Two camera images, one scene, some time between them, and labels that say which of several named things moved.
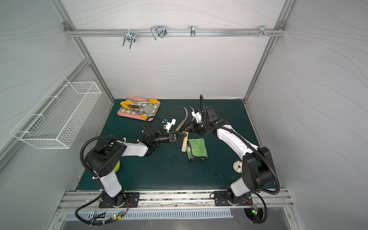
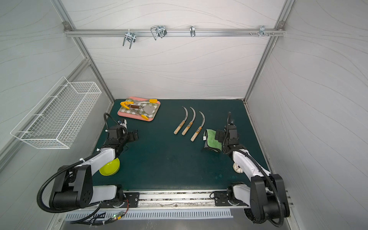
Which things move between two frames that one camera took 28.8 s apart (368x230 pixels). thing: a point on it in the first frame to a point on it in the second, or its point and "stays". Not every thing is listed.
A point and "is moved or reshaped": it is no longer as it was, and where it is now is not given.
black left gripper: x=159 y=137 to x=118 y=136
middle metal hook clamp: x=158 y=30 stays
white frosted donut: x=237 y=166 stays
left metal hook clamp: x=130 y=37 stays
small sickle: x=181 y=124 stays
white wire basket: x=51 y=121 stays
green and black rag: x=196 y=149 to x=211 y=142
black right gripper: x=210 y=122 to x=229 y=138
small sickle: x=185 y=142 is moved or reshaped
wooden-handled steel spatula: x=148 y=109 stays
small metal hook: x=192 y=29 stays
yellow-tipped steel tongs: x=125 y=103 stays
